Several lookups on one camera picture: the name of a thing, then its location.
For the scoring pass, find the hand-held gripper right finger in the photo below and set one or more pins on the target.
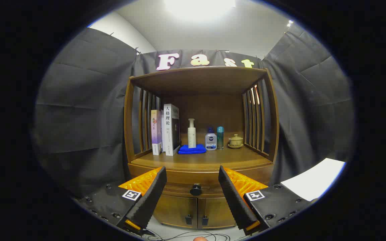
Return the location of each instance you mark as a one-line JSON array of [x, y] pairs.
[[235, 201]]

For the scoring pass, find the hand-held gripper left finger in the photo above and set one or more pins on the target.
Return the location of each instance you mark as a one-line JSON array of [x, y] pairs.
[[149, 201]]

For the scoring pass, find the thick white book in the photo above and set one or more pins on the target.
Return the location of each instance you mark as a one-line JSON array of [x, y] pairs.
[[168, 134]]

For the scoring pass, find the wooden countertop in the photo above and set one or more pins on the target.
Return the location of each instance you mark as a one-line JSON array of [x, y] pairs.
[[213, 159]]

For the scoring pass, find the black backdrop cloth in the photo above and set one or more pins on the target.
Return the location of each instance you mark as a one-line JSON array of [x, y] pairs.
[[85, 100]]

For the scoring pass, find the wooden drawer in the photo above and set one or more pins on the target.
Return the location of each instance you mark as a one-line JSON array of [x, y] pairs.
[[193, 177]]

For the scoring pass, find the purple book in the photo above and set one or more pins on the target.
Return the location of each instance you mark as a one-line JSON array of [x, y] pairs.
[[156, 134]]

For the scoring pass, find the white pump bottle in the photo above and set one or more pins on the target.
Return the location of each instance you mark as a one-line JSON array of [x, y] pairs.
[[192, 137]]

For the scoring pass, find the white flat board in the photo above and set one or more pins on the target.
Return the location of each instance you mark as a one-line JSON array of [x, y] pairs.
[[317, 180]]

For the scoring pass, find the wooden cabinet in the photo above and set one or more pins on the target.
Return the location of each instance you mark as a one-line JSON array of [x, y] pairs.
[[199, 80]]

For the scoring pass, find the blue folded cloth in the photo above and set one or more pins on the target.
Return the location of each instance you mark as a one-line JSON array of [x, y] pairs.
[[193, 150]]

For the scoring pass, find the wooden cabinet door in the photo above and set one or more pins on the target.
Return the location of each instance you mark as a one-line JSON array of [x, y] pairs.
[[218, 212], [173, 211]]

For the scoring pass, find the teal bottle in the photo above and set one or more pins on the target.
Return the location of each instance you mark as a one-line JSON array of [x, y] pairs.
[[220, 139]]

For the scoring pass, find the black drawer knob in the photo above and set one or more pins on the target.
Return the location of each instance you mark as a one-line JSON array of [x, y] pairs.
[[195, 190]]

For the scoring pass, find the white bottle with blue cap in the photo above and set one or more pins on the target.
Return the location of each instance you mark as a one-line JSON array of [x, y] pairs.
[[210, 142]]

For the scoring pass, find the beige lidded teacup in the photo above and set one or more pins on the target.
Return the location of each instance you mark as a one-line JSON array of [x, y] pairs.
[[236, 141]]

